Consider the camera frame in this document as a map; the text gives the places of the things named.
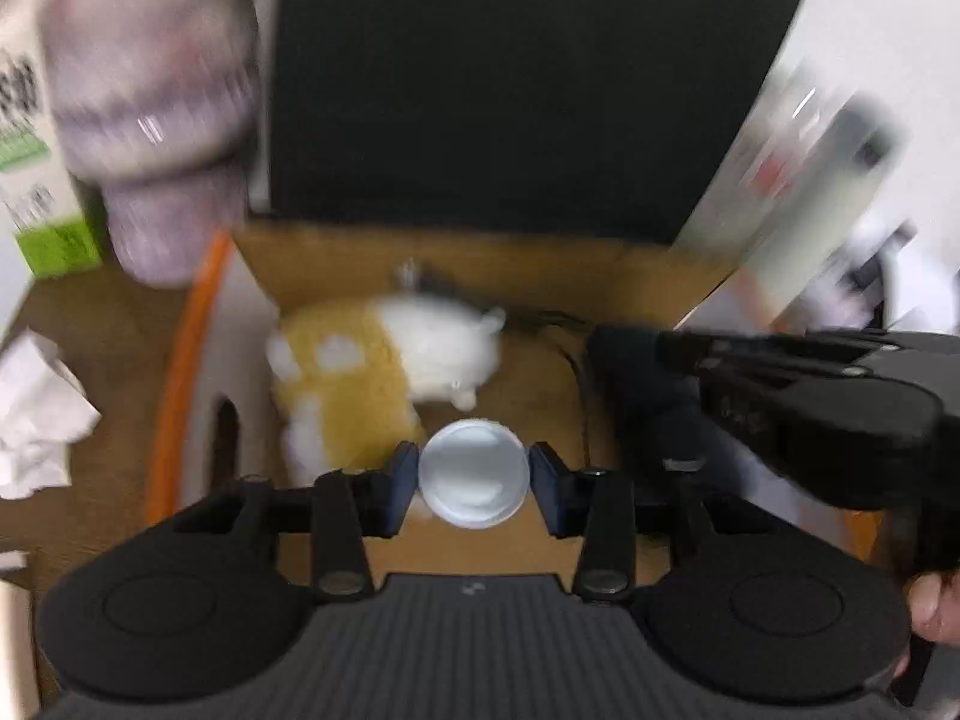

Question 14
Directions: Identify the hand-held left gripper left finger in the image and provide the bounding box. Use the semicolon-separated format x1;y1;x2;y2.
172;441;421;602

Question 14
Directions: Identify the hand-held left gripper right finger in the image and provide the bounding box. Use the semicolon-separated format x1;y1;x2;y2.
527;441;721;605

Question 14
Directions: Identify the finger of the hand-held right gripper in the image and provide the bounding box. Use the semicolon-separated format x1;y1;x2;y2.
656;328;905;376
699;364;944;512

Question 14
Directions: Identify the small white round jar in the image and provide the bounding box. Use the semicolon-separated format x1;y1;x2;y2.
418;420;530;530

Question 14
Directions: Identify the orange red cardboard box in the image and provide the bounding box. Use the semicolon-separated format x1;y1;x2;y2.
146;219;886;593

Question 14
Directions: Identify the brown wooden desktop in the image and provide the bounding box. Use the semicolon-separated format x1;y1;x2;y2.
0;240;241;720

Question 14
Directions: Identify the person's right hand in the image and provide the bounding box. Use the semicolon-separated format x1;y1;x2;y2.
904;568;960;647

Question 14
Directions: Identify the yellow white plush toy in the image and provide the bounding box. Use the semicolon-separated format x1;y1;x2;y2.
266;259;507;518

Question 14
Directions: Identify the white thermos bottle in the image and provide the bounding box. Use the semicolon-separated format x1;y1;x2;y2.
742;90;908;316

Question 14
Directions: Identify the red label water bottle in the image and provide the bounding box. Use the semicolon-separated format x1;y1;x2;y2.
739;71;826;203

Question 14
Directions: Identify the black paper bag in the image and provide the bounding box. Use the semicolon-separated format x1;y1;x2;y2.
266;0;826;245

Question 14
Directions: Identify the crumpled white tissue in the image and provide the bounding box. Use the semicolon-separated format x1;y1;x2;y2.
0;330;102;500

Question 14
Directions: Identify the white green milk carton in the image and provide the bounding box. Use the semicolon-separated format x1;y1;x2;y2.
0;0;106;282

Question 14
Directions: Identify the purple white ribbed vase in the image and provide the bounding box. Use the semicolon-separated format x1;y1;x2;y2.
37;0;260;290

